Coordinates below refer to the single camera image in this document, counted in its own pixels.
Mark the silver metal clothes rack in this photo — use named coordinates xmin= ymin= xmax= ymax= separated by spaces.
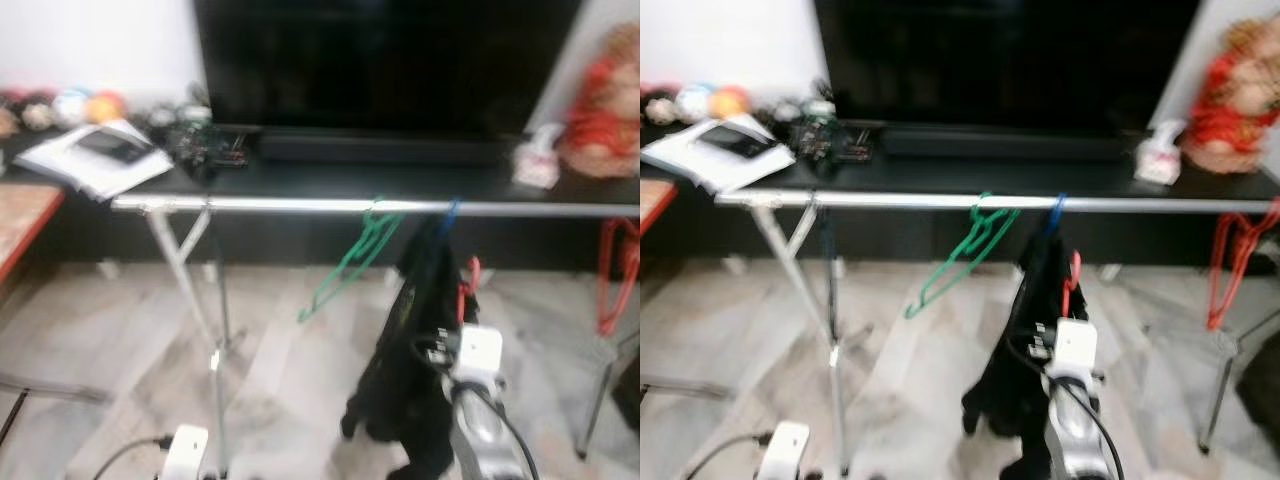
xmin=713 ymin=188 xmax=1280 ymax=479
xmin=110 ymin=193 xmax=641 ymax=479

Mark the orange round toy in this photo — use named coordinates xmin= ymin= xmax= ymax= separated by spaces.
xmin=88 ymin=90 xmax=126 ymax=126
xmin=708 ymin=85 xmax=751 ymax=121

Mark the white paper stack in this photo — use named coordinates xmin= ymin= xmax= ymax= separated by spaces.
xmin=640 ymin=113 xmax=801 ymax=196
xmin=14 ymin=118 xmax=175 ymax=203

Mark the black flat screen television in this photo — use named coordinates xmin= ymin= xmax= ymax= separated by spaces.
xmin=812 ymin=0 xmax=1201 ymax=131
xmin=193 ymin=0 xmax=587 ymax=136

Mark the red plastic hanger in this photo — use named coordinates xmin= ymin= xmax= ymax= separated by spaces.
xmin=1205 ymin=198 xmax=1280 ymax=333
xmin=1062 ymin=250 xmax=1083 ymax=319
xmin=596 ymin=215 xmax=641 ymax=338
xmin=457 ymin=256 xmax=483 ymax=323

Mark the black low TV cabinet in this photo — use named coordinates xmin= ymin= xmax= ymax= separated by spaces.
xmin=640 ymin=120 xmax=1280 ymax=273
xmin=0 ymin=125 xmax=641 ymax=279

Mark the black soundbar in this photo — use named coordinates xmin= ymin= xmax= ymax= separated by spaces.
xmin=256 ymin=127 xmax=513 ymax=167
xmin=880 ymin=125 xmax=1129 ymax=161

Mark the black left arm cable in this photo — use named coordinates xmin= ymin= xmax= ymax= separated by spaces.
xmin=683 ymin=430 xmax=776 ymax=480
xmin=95 ymin=435 xmax=176 ymax=480

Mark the black T-shirt with logo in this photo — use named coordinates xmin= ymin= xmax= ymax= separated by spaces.
xmin=960 ymin=225 xmax=1083 ymax=480
xmin=342 ymin=215 xmax=483 ymax=480

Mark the dark flat tablet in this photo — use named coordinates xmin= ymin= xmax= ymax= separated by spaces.
xmin=697 ymin=123 xmax=773 ymax=161
xmin=75 ymin=130 xmax=153 ymax=167

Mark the white and blue round toy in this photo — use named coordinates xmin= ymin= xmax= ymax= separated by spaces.
xmin=52 ymin=88 xmax=93 ymax=129
xmin=675 ymin=83 xmax=716 ymax=124

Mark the black electronic gadget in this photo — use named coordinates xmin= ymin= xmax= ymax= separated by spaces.
xmin=165 ymin=118 xmax=251 ymax=173
xmin=790 ymin=112 xmax=873 ymax=166

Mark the green plastic hanger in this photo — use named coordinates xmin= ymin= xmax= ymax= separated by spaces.
xmin=903 ymin=192 xmax=1023 ymax=321
xmin=298 ymin=196 xmax=408 ymax=324

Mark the small white pink box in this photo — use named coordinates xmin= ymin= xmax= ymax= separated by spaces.
xmin=512 ymin=123 xmax=563 ymax=191
xmin=1135 ymin=118 xmax=1186 ymax=186

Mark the red and gold deity statue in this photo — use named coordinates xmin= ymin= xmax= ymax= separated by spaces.
xmin=1180 ymin=15 xmax=1280 ymax=176
xmin=560 ymin=22 xmax=641 ymax=181

